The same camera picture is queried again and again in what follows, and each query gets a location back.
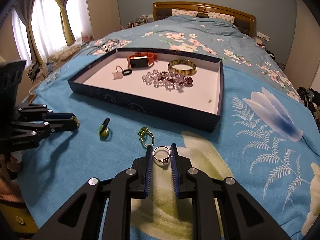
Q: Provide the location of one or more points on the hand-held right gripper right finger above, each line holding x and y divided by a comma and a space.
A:
175, 170

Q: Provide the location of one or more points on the pink pendant charm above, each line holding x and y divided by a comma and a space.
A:
117, 75

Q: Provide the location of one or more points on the orange smartwatch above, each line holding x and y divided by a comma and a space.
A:
138, 62

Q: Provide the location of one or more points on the grey and olive curtain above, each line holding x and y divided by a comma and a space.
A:
25, 17
63, 17

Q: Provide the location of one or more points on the white sheer curtain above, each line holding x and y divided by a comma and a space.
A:
47, 27

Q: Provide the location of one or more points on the yellow bag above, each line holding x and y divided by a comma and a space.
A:
17, 220

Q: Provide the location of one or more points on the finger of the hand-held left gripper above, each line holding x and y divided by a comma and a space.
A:
60, 117
62, 127

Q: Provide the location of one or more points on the floral blue-grey duvet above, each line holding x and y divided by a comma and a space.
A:
200, 30

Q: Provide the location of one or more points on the small olive green trinket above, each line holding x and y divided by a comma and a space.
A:
75, 122

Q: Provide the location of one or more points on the small pink fan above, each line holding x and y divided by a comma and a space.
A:
86, 38

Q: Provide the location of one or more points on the bright blue floral blanket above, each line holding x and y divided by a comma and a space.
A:
75, 175

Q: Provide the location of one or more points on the white wall socket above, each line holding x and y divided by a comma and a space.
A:
263, 36
149, 16

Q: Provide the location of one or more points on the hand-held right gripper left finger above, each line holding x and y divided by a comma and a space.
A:
149, 170

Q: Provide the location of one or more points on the wooden headboard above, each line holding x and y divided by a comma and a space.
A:
225, 8

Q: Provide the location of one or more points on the clutter of nightstand bottles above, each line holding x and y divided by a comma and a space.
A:
137, 22

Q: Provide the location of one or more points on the dark blue shallow cardboard box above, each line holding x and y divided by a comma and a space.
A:
112, 80

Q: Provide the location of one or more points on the tortoiseshell bangle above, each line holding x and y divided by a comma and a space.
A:
182, 72

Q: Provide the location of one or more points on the person's left forearm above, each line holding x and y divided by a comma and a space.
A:
10, 187

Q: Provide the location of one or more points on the patterned white pillow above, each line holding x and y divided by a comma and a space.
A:
185, 13
221, 16

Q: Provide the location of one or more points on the pile of dark clothes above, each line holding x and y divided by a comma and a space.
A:
310, 100

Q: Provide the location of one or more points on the cream crumpled blanket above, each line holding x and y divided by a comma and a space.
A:
63, 52

